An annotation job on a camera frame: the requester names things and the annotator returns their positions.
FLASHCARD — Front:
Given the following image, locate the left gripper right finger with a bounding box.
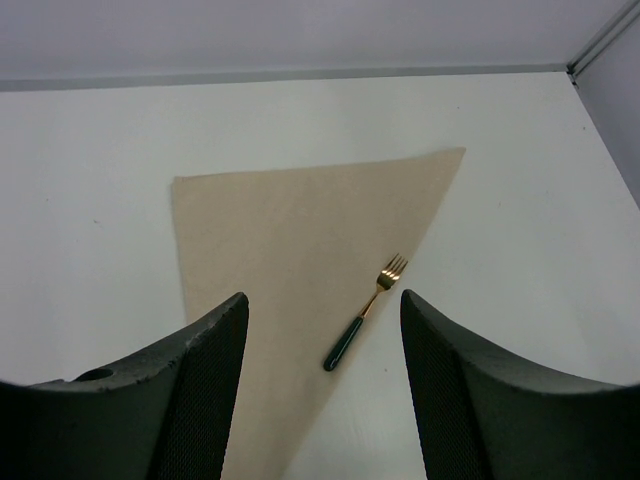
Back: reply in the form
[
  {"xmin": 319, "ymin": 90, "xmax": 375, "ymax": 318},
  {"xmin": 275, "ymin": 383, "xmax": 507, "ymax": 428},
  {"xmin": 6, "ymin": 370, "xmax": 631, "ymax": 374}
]
[{"xmin": 400, "ymin": 290, "xmax": 639, "ymax": 479}]

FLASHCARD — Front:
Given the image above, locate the beige cloth napkin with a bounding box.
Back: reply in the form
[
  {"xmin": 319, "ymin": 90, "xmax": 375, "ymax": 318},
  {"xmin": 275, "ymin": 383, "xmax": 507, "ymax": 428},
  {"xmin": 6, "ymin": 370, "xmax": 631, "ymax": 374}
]
[{"xmin": 171, "ymin": 147, "xmax": 465, "ymax": 479}]

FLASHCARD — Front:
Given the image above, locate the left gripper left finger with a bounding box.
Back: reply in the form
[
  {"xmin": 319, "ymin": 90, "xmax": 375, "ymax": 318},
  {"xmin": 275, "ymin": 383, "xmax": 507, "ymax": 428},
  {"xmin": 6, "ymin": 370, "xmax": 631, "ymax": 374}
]
[{"xmin": 1, "ymin": 293, "xmax": 249, "ymax": 479}]

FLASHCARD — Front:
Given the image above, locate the right aluminium frame post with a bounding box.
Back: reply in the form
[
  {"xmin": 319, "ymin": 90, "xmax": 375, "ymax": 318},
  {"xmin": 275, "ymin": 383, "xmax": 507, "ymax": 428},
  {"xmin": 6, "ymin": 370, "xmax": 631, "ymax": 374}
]
[{"xmin": 566, "ymin": 0, "xmax": 639, "ymax": 78}]

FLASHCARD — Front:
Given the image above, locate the gold fork green handle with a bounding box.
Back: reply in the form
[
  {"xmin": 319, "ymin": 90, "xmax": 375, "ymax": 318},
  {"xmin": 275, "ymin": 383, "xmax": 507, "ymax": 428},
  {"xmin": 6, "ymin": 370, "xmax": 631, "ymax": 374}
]
[{"xmin": 322, "ymin": 254, "xmax": 408, "ymax": 372}]

